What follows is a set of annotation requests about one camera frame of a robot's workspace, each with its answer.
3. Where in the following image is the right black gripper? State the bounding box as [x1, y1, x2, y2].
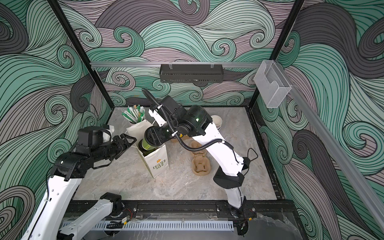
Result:
[149, 117, 187, 144]

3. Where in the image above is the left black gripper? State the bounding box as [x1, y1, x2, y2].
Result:
[92, 133, 138, 164]

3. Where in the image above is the green paper coffee cup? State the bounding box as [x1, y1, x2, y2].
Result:
[139, 138, 158, 153]

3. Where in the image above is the white paper takeout bag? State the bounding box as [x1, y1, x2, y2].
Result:
[127, 120, 169, 178]

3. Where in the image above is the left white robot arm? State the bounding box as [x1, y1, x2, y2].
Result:
[22, 125, 137, 240]

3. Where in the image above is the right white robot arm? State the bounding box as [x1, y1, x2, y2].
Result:
[142, 89, 251, 218]

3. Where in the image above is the brown cardboard napkin tray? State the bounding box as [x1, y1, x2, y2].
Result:
[170, 134, 193, 144]

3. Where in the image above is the pink cup of stirrers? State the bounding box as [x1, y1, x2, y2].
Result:
[122, 105, 146, 124]

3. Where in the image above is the stack of green paper cups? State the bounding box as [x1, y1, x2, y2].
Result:
[211, 115, 223, 130]

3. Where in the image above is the brown pulp cup carrier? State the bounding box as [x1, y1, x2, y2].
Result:
[192, 149, 211, 176]

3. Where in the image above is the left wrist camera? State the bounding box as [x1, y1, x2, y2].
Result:
[102, 125, 115, 145]

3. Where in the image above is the black wall-mounted tray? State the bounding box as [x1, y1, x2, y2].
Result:
[159, 64, 224, 83]

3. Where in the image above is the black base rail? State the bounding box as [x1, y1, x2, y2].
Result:
[56, 199, 298, 219]

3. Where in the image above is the white slotted cable duct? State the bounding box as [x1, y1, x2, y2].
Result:
[91, 220, 235, 232]

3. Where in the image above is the clear acrylic wall holder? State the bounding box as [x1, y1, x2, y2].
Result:
[254, 60, 292, 109]

